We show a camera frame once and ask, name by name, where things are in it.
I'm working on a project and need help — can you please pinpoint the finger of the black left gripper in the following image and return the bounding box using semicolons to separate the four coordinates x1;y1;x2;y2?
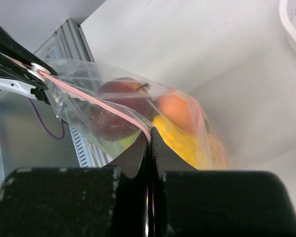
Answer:
0;54;47;90
0;26;57;76

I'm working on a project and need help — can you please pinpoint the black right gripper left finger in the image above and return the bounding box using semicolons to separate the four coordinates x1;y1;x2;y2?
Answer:
0;134;148;237

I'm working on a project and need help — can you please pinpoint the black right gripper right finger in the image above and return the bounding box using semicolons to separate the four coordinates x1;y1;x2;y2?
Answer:
151;128;296;237

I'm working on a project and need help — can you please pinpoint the yellow lemon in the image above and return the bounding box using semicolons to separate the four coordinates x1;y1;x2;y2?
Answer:
152;115;212;170

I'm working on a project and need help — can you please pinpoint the orange peach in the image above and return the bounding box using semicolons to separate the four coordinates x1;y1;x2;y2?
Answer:
156;93;200;135

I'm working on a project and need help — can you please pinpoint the clear zip top bag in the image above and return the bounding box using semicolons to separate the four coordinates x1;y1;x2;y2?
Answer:
31;59;227;170

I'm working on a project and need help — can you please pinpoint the dark red apple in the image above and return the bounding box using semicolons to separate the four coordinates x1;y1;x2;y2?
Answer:
90;78;154;141

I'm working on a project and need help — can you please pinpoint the green apple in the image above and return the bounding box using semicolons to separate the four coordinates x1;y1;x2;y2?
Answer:
119;134;138;149

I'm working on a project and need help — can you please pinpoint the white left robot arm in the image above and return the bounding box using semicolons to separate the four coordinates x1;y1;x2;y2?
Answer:
0;26;57;104

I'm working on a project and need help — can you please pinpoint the white plastic basket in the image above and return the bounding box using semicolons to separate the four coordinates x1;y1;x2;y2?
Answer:
279;0;296;54

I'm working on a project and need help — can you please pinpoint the white slotted cable duct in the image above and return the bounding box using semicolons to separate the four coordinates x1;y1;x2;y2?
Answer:
69;126;93;168

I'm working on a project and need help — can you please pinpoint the aluminium mounting rail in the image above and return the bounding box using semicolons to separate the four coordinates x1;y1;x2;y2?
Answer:
34;18;109;167

